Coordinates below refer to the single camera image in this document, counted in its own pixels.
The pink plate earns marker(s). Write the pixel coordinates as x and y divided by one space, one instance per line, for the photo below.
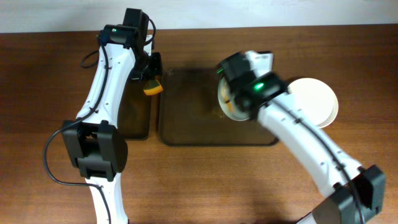
325 116

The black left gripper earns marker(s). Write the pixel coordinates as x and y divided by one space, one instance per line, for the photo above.
152 69

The brown serving tray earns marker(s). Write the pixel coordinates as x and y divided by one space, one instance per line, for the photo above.
190 115

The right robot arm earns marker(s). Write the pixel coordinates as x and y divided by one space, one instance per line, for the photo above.
352 193

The white plate with sauce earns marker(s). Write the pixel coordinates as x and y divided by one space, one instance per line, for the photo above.
227 104

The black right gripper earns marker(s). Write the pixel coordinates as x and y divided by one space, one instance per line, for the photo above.
244 104

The black water tray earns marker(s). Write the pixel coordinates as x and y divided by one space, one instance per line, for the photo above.
134 112

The orange green sponge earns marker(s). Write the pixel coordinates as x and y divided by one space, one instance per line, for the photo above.
152 87

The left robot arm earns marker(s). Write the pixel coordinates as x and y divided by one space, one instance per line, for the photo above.
94 144

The cream white plate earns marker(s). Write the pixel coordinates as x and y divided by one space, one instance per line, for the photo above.
311 94

